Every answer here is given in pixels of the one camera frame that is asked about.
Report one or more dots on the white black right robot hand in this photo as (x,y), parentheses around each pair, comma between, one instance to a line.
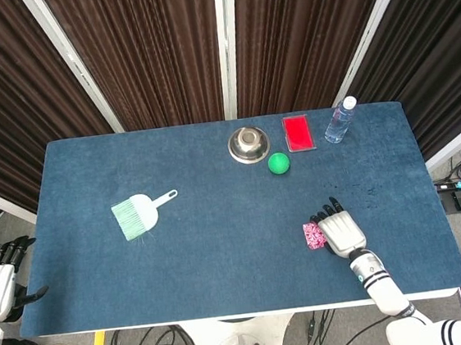
(342,233)

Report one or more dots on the pink patterned block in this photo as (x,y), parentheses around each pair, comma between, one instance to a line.
(312,236)

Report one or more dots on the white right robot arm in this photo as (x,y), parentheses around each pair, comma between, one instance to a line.
(383,288)

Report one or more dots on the green ball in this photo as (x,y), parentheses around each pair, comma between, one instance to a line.
(279,163)

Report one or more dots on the red box clear case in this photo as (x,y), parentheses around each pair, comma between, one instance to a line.
(298,133)

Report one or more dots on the clear plastic water bottle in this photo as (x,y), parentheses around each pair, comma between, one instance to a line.
(339,124)

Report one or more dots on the blue table mat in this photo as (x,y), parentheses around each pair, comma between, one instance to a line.
(221,243)

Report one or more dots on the upturned stainless steel bowl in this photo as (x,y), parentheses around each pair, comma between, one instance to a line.
(248,146)

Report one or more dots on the white brush green bristles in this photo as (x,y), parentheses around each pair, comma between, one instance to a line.
(144,210)

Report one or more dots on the brown curtain partition panel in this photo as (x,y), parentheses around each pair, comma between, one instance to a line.
(148,53)
(12,100)
(428,57)
(303,37)

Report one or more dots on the white partition frame post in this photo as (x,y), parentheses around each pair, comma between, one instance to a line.
(369,38)
(228,45)
(75,69)

